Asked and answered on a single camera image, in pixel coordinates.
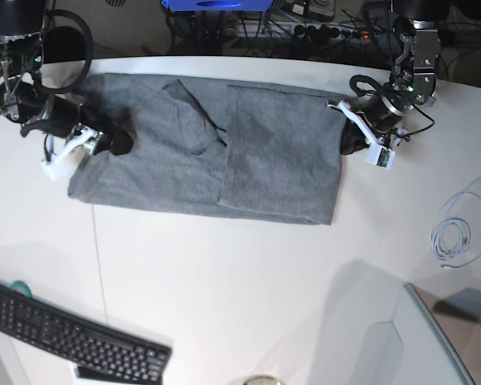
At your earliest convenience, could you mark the blue base plate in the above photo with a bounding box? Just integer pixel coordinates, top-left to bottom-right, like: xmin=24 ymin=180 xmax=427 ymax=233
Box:
xmin=161 ymin=0 xmax=273 ymax=12

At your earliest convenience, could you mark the black computer keyboard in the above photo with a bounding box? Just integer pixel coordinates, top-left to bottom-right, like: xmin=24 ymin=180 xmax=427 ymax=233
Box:
xmin=0 ymin=284 xmax=172 ymax=384

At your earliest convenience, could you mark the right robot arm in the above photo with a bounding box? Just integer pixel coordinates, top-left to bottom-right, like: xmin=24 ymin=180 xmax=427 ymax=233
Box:
xmin=0 ymin=1 xmax=134 ymax=162

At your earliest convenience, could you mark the green tape roll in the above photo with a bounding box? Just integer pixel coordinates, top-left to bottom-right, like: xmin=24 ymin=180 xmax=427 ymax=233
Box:
xmin=9 ymin=281 xmax=32 ymax=298

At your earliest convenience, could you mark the coiled white cable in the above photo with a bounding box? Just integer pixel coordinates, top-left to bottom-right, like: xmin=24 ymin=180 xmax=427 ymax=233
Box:
xmin=430 ymin=172 xmax=481 ymax=270

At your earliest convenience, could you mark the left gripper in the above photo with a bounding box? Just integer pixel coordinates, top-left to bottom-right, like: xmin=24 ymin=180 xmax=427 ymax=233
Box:
xmin=340 ymin=91 xmax=409 ymax=156

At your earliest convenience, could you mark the round brass object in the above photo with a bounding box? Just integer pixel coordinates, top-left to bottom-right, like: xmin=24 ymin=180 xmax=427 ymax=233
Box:
xmin=243 ymin=375 xmax=284 ymax=385

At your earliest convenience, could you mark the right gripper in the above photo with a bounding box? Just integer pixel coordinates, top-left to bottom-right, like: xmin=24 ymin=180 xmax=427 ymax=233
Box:
xmin=20 ymin=98 xmax=135 ymax=156

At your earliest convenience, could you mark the grey t-shirt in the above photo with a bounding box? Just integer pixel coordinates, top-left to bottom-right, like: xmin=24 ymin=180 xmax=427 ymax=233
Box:
xmin=67 ymin=73 xmax=346 ymax=225

